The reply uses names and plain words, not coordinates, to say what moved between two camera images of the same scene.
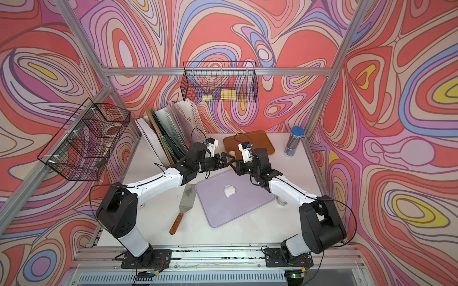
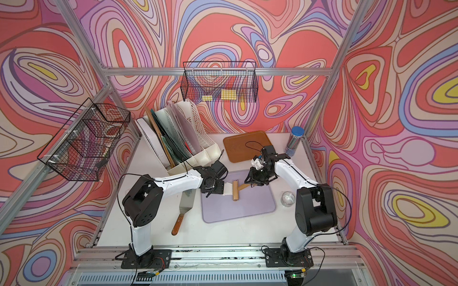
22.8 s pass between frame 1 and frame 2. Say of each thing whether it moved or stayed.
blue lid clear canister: stayed
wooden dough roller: moved
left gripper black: moved
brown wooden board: stayed
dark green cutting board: stayed
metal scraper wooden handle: stayed
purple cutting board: moved
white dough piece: stayed
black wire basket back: stayed
